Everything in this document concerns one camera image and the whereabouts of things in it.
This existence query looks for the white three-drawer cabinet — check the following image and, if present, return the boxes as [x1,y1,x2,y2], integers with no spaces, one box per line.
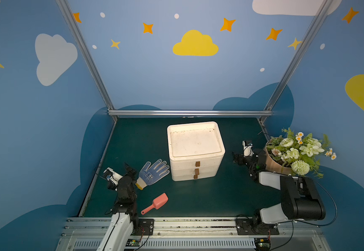
[167,121,226,182]

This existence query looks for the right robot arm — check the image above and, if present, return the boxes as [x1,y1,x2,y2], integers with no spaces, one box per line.
[232,150,326,234]

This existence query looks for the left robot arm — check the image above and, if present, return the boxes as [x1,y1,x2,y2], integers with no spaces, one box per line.
[97,164,138,251]

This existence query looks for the beige ribbed flower pot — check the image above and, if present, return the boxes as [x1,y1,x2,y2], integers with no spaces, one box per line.
[264,140,292,175]

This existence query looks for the blue dotted work glove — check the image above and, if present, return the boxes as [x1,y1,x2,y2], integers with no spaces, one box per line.
[136,159,170,190]

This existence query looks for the pink plastic scoop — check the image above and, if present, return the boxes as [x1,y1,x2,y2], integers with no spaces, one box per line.
[141,193,168,215]

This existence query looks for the white green artificial flowers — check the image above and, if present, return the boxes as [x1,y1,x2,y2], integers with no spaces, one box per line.
[266,128,337,178]

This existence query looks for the left controller board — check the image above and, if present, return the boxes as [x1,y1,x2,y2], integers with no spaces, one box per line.
[125,239,141,248]

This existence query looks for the controller board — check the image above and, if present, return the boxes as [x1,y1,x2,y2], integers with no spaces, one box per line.
[125,239,141,248]
[254,238,271,251]

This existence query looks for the right controller board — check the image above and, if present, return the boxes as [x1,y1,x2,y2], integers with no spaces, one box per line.
[254,238,271,251]

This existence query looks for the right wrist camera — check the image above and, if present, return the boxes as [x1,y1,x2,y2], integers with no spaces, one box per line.
[242,140,253,158]

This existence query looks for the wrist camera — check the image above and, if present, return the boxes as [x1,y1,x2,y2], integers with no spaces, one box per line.
[103,167,123,186]
[242,140,253,158]

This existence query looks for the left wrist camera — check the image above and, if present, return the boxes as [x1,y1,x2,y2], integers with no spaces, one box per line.
[103,167,123,186]

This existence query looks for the horizontal aluminium frame bar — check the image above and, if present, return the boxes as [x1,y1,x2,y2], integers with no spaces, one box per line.
[108,110,273,117]

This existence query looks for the left aluminium frame post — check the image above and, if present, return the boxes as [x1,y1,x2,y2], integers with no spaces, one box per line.
[56,0,115,114]

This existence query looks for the aluminium frame post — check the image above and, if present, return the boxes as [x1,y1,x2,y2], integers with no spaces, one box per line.
[263,0,333,117]
[56,0,115,114]

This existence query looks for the right aluminium frame post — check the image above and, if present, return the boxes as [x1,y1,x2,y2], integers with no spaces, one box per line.
[263,0,333,117]

